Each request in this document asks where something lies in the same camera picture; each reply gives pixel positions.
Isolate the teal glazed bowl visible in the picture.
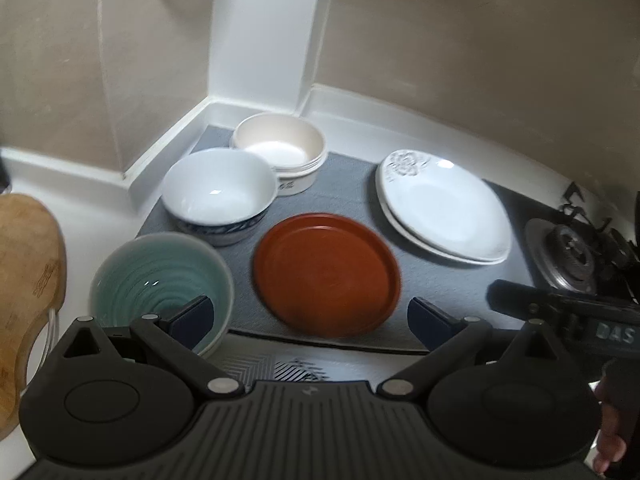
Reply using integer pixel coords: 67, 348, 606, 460
88, 232, 236, 359

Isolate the red-brown round plate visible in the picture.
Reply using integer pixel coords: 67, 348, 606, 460
251, 213, 403, 339

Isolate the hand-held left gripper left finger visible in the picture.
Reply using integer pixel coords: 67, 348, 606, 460
47, 295, 246, 399

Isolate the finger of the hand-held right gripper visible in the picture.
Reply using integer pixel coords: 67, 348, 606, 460
487, 279, 556, 322

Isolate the wooden cutting board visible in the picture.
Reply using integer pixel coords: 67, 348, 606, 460
0, 192, 69, 441

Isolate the person's right hand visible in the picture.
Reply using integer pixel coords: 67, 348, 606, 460
593, 374, 630, 473

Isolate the gas stove burner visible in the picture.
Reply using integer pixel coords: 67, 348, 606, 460
524, 217, 601, 296
559, 181, 640, 307

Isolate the plain white plate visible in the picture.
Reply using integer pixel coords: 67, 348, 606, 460
377, 187, 508, 266

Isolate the white floral embossed plate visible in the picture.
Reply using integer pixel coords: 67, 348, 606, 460
376, 150, 514, 262

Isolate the cream ribbed bowl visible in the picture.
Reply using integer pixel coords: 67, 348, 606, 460
230, 113, 329, 197

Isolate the grey drying mat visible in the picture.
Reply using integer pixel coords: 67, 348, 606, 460
137, 124, 537, 382

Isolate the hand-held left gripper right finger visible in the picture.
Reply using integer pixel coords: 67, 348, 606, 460
376, 296, 577, 402

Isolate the white bowl blue patterned rim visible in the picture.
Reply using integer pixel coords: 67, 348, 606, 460
161, 147, 279, 247

